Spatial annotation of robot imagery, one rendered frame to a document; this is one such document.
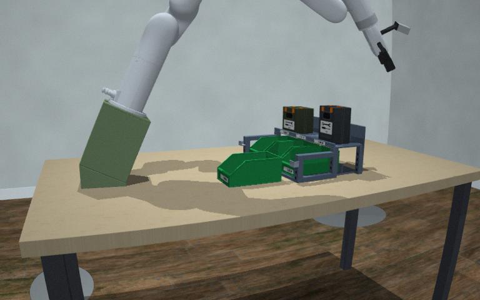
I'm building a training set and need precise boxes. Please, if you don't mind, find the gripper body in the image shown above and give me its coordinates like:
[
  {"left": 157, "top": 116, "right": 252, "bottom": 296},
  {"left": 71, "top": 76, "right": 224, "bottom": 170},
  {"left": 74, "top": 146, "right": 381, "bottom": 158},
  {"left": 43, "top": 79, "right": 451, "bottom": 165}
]
[{"left": 358, "top": 20, "right": 388, "bottom": 57}]

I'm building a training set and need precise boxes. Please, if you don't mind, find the olive green tool case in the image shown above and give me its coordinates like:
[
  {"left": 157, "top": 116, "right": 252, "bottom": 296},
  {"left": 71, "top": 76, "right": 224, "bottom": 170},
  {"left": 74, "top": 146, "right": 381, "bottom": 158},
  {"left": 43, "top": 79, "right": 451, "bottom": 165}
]
[{"left": 282, "top": 106, "right": 314, "bottom": 134}]

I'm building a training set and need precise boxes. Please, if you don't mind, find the black tool case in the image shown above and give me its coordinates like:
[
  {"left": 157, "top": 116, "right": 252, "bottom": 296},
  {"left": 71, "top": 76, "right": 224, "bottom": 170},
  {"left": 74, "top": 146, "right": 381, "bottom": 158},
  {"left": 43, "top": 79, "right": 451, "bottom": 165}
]
[{"left": 318, "top": 105, "right": 351, "bottom": 144}]

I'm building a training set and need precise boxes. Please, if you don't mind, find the green bin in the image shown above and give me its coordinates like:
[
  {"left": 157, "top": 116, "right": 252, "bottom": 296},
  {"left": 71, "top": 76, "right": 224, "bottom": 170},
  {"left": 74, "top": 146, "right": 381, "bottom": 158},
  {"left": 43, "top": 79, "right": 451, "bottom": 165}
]
[
  {"left": 250, "top": 136, "right": 302, "bottom": 153},
  {"left": 282, "top": 146, "right": 331, "bottom": 177},
  {"left": 267, "top": 140, "right": 319, "bottom": 158},
  {"left": 219, "top": 151, "right": 283, "bottom": 188}
]

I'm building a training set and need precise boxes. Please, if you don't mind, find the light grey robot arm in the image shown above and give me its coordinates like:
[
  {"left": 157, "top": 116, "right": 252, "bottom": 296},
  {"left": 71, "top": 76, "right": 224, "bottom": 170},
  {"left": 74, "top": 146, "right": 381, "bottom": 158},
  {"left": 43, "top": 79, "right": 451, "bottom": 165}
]
[{"left": 102, "top": 0, "right": 378, "bottom": 118}]

